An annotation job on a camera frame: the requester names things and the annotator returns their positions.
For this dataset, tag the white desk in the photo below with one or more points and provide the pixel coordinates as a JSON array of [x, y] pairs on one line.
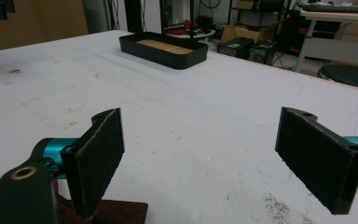
[[338, 46]]

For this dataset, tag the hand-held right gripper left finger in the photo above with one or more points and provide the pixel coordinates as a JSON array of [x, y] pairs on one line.
[[96, 155]]

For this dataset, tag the black round stool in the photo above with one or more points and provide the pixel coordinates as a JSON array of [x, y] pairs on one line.
[[351, 76]]

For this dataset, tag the thin black stand pole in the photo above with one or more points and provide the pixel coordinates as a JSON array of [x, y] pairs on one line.
[[192, 18]]

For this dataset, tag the red tool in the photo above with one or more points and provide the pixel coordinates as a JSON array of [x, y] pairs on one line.
[[180, 30]]

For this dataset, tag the white round table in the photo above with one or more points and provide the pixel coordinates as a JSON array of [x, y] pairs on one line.
[[203, 33]]

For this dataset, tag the open cardboard box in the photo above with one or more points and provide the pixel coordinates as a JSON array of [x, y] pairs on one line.
[[245, 31]]

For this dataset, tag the dark red cloth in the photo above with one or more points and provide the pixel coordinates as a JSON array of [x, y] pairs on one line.
[[118, 213]]

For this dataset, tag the brown board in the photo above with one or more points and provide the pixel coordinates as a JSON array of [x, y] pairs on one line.
[[43, 21]]

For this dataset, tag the black tray with wooden bottom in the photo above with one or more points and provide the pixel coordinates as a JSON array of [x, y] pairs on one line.
[[164, 56]]

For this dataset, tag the wide black post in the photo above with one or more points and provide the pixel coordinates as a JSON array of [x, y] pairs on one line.
[[133, 15]]

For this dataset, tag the black box with green label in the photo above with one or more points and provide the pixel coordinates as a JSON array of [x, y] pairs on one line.
[[235, 47]]

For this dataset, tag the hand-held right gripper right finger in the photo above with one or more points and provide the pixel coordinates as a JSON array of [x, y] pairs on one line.
[[317, 155]]

